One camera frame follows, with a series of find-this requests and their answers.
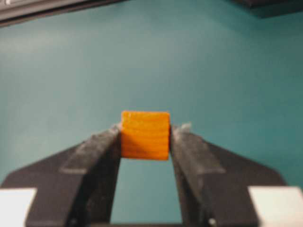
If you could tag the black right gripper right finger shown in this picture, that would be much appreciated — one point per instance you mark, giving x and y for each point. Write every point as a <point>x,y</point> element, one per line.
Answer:
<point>213,182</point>

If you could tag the orange wooden block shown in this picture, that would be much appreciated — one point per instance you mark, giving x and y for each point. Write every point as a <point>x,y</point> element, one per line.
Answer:
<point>145,135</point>

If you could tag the grey metal table-edge rail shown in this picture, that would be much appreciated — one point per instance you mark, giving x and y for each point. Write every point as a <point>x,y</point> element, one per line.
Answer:
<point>17,11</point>

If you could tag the dark object at corner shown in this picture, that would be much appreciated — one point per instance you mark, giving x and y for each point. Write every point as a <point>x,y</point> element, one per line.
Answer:
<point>269,8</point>

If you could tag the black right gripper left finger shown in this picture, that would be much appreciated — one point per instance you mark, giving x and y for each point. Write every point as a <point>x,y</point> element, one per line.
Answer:
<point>72,188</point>

